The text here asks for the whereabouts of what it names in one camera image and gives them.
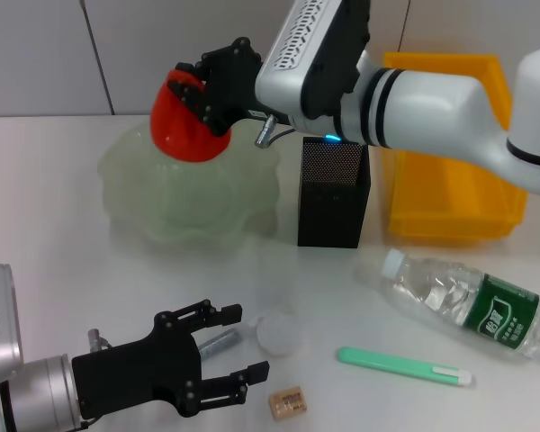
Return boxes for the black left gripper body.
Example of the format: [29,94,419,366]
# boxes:
[71,312,204,420]

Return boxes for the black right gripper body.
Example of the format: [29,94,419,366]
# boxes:
[201,38,266,137]

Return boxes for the red pear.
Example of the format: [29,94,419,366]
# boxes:
[149,67,231,164]

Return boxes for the white paper ball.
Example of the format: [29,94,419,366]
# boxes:
[248,304,308,357]

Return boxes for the clear water bottle green label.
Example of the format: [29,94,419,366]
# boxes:
[380,247,540,364]

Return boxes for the silver marker pen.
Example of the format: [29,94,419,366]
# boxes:
[197,328,243,360]

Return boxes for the translucent green wavy glass plate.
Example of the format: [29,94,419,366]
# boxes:
[97,119,284,248]

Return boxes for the black mesh pen holder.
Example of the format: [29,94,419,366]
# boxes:
[296,137,372,248]

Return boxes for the yellow plastic storage bin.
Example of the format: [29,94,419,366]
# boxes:
[382,51,528,239]

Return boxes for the left gripper cable with connector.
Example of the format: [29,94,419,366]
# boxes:
[88,329,113,353]

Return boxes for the gripper cable with connector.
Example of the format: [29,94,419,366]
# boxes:
[88,329,113,353]
[254,114,298,149]

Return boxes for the right gripper cable with connector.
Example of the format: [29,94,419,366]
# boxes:
[254,114,298,149]

